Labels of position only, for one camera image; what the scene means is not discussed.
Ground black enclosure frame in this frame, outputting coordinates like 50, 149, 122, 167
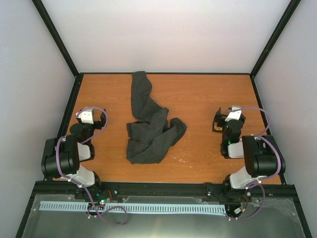
16, 0, 312, 238

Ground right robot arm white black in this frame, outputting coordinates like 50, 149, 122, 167
212, 106, 286, 200

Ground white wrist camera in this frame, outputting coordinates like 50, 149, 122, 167
225, 106, 242, 122
77, 109, 94, 124

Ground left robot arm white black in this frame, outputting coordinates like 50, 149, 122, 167
41, 107, 108, 200

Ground dark pinstriped shirt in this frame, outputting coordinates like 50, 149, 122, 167
126, 71, 187, 164

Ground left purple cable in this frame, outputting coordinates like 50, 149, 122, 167
55, 106, 128, 226

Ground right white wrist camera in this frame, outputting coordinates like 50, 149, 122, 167
225, 106, 242, 122

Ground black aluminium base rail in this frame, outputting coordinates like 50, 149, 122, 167
34, 180, 297, 203

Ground black square frame tray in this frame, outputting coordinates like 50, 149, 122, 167
212, 121, 222, 133

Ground clear plastic sheet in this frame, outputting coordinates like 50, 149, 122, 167
22, 195, 305, 238

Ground light blue slotted cable duct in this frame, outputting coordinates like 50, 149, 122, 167
39, 201, 226, 216

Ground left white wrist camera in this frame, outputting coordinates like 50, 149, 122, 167
77, 109, 94, 124

